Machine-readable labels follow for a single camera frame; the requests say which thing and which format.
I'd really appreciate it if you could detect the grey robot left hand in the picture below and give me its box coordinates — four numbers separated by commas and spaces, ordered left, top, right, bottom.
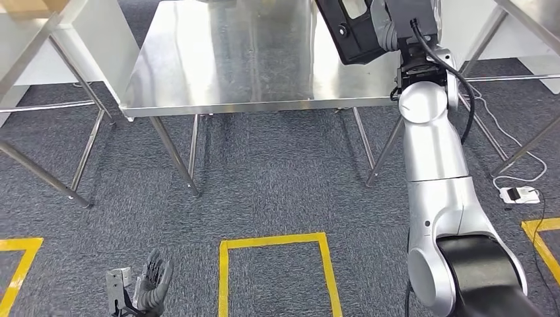
133, 249, 174, 317

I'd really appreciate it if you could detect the long black plastic part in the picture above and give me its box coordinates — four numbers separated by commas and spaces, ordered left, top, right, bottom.
314, 0, 401, 67

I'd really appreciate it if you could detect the stainless steel workbench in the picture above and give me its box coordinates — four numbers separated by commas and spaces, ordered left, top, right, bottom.
119, 0, 405, 197

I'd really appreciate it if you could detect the yellow floor tape square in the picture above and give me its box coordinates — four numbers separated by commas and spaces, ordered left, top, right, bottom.
520, 217, 560, 287
217, 232, 344, 317

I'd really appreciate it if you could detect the white partition panel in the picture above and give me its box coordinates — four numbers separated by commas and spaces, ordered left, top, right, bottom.
439, 0, 560, 95
15, 0, 141, 122

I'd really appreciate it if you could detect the stainless steel table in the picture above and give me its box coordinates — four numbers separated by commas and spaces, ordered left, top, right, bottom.
454, 0, 560, 178
0, 0, 117, 210

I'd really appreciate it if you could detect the brown cardboard box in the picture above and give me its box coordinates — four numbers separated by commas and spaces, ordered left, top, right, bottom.
0, 0, 71, 18

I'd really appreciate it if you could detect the white power strip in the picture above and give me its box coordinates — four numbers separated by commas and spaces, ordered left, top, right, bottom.
499, 186, 542, 205

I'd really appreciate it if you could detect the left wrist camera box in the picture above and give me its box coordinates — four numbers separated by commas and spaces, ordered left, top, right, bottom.
106, 267, 133, 316

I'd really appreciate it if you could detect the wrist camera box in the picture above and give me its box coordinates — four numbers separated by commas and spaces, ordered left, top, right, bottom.
106, 267, 133, 316
384, 0, 440, 49

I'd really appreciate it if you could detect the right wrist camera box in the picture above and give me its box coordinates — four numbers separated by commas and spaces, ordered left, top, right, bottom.
384, 0, 440, 49

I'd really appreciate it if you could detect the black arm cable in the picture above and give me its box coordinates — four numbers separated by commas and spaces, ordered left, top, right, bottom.
404, 18, 476, 317

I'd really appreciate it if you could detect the thin black floor cable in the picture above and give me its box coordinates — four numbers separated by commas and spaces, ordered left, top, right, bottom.
503, 188, 560, 302

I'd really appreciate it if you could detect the white power cable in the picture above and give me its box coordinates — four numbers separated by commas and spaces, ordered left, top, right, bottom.
470, 85, 549, 190

